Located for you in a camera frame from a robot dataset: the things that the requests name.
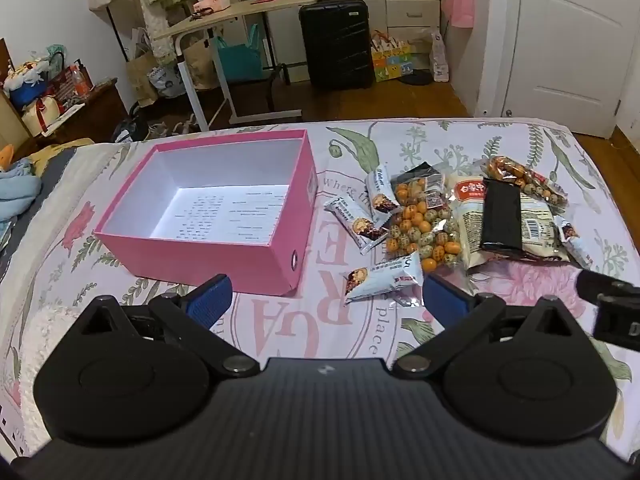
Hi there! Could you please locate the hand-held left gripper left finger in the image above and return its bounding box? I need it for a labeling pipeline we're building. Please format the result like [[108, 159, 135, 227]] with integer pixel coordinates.
[[74, 274, 261, 380]]

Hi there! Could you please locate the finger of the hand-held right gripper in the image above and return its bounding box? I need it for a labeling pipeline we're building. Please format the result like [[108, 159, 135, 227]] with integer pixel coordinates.
[[593, 294, 640, 352], [575, 271, 640, 305]]

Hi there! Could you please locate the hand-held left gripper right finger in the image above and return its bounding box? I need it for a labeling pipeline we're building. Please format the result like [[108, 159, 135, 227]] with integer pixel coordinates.
[[392, 274, 581, 377]]

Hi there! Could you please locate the pink cardboard box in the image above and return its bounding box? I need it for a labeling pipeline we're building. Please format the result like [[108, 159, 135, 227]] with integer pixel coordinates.
[[94, 129, 318, 297]]

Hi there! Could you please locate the large coated peanut bag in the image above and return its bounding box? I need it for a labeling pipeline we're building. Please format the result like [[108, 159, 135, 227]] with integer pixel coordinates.
[[385, 170, 466, 273]]

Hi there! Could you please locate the cream instant noodle packet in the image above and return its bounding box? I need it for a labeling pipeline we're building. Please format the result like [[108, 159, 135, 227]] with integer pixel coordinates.
[[447, 172, 571, 268]]

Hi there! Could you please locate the white snack bar packet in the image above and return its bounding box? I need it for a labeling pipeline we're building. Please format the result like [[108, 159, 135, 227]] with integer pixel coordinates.
[[324, 196, 389, 254], [344, 252, 425, 304], [365, 166, 402, 226], [552, 216, 594, 269]]

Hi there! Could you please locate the black snack packet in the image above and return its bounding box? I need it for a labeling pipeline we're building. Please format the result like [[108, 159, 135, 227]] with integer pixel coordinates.
[[480, 178, 523, 253], [390, 161, 446, 195]]

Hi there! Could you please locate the floral bedsheet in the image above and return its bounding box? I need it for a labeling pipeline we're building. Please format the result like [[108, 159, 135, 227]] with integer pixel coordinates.
[[0, 119, 640, 466]]

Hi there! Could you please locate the small coated peanut bag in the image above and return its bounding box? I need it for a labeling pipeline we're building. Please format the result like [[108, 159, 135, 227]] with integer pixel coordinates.
[[482, 156, 568, 208]]

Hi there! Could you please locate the white fuzzy blanket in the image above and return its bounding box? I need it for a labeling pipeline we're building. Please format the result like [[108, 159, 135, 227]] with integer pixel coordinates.
[[19, 305, 88, 461]]

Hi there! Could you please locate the dark bag on floor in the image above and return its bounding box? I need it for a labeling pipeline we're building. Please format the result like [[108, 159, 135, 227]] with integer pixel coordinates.
[[112, 102, 167, 143]]

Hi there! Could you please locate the yellow grey pillow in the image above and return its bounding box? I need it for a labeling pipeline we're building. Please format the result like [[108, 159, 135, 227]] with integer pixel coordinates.
[[29, 137, 95, 177]]

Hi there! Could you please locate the wooden nightstand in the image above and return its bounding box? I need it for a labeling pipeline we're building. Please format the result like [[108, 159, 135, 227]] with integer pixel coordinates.
[[47, 77, 129, 146]]

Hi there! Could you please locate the light blue cloth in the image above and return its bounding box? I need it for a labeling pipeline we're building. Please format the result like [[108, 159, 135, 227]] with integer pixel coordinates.
[[0, 157, 44, 222]]

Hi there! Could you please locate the white blue printed bag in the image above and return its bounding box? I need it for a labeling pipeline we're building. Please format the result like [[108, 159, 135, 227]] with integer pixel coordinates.
[[147, 65, 187, 99]]

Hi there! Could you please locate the black round floor item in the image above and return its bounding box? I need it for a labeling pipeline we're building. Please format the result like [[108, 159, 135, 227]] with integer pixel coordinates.
[[397, 70, 434, 87]]

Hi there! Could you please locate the brown paper bag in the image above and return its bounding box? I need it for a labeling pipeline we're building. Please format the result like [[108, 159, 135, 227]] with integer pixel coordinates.
[[125, 27, 161, 107]]

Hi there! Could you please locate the teal bag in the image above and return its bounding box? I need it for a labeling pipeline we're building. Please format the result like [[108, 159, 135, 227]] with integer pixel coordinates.
[[216, 25, 264, 81]]

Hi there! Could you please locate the white door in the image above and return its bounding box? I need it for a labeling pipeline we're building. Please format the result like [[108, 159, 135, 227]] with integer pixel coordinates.
[[492, 0, 637, 139]]

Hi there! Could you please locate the white plastic bag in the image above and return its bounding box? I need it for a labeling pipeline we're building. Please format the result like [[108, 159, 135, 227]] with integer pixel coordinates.
[[430, 30, 451, 82]]

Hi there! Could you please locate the colourful gift bag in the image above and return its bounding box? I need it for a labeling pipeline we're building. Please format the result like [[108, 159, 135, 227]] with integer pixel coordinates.
[[371, 30, 412, 82]]

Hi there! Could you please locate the white gift box red ribbon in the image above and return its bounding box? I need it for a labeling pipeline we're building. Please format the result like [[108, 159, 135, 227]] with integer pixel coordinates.
[[20, 95, 66, 137]]

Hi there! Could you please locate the wooden headboard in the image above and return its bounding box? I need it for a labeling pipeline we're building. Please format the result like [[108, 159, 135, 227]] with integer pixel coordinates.
[[0, 37, 32, 161]]

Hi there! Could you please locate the black suitcase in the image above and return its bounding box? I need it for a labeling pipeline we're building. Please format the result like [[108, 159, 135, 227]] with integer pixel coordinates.
[[299, 0, 375, 91]]

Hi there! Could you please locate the plush bouquet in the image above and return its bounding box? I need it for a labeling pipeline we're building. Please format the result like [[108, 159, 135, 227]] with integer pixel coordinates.
[[2, 57, 51, 108]]

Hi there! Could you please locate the folding table with white legs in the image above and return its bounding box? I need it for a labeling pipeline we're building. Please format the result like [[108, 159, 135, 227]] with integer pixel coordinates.
[[152, 0, 321, 133]]

